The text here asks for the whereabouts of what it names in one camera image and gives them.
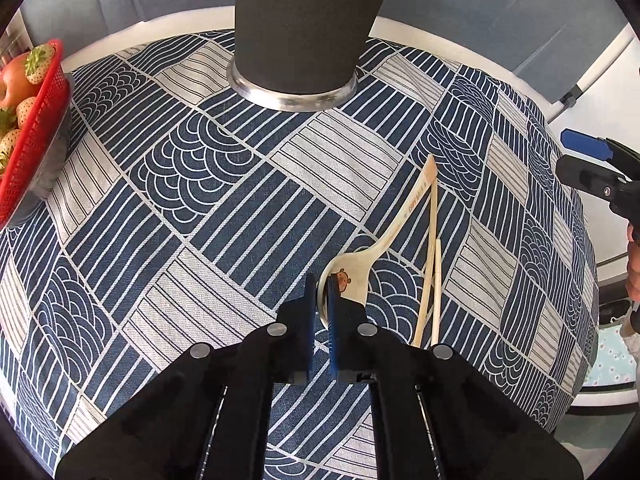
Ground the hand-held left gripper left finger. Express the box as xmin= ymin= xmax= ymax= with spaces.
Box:
xmin=55 ymin=273 xmax=321 ymax=480

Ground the person's right hand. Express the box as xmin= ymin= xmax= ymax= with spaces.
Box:
xmin=625 ymin=221 xmax=640 ymax=304

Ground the red plastic fruit basket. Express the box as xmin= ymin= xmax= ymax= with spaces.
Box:
xmin=0 ymin=38 xmax=71 ymax=229

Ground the white board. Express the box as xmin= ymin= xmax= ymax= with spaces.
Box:
xmin=544 ymin=24 xmax=640 ymax=126

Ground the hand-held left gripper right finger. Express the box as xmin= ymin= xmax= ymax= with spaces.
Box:
xmin=326 ymin=275 xmax=584 ymax=480

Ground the grey-blue backdrop cloth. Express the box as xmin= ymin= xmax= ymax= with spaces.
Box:
xmin=19 ymin=0 xmax=629 ymax=82

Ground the pale blue patterned mat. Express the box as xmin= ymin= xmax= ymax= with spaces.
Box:
xmin=589 ymin=326 xmax=640 ymax=387

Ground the pile of pale strawberries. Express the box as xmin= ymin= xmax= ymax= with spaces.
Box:
xmin=0 ymin=44 xmax=57 ymax=173

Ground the red apple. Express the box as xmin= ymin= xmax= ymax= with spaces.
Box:
xmin=0 ymin=55 xmax=39 ymax=111

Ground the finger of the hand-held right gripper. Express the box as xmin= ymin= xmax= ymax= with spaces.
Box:
xmin=555 ymin=155 xmax=630 ymax=202
xmin=560 ymin=128 xmax=640 ymax=181

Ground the black cylindrical utensil holder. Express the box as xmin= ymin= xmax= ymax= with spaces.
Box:
xmin=227 ymin=0 xmax=404 ymax=113

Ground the white spoon with bear print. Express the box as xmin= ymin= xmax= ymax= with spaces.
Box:
xmin=319 ymin=154 xmax=439 ymax=329

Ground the wooden chopstick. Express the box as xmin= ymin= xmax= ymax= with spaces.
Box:
xmin=431 ymin=238 xmax=442 ymax=347
xmin=412 ymin=179 xmax=439 ymax=347

